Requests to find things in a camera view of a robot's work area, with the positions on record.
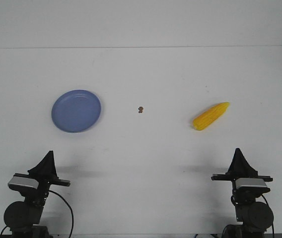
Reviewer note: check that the small brown table mark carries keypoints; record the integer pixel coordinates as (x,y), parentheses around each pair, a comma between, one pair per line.
(140,110)

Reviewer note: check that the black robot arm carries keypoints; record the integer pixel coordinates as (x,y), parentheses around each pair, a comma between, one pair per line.
(255,219)
(23,217)

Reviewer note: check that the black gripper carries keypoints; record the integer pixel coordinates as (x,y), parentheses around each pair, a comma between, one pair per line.
(45,173)
(240,168)

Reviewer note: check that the blue round plate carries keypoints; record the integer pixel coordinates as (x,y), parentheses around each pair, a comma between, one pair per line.
(76,111)

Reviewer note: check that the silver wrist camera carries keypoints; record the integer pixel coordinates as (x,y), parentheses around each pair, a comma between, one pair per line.
(253,185)
(18,183)

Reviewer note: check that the yellow corn cob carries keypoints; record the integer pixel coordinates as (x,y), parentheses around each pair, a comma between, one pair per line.
(209,116)

